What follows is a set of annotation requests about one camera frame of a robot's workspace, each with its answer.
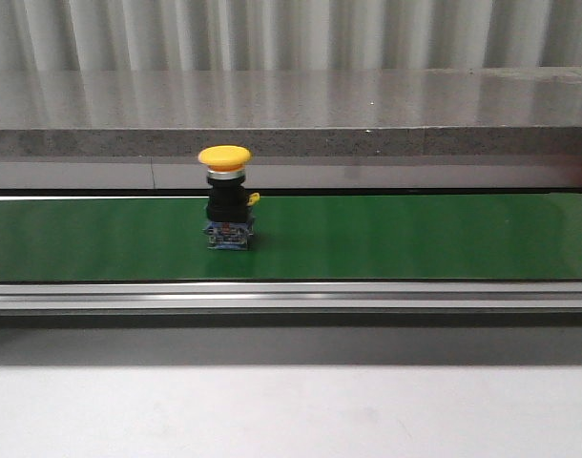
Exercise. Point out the yellow mushroom push button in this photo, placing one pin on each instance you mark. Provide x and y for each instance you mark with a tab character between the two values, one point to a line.
229	209

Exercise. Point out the grey stone slab shelf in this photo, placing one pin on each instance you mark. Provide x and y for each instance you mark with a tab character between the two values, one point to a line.
418	129

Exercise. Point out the green conveyor belt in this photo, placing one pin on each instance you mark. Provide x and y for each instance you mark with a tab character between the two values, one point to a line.
464	237

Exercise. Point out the white corrugated back panel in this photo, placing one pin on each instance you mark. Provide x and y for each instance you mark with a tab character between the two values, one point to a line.
288	35

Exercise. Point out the aluminium conveyor side rail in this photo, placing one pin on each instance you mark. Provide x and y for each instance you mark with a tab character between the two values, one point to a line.
292	303

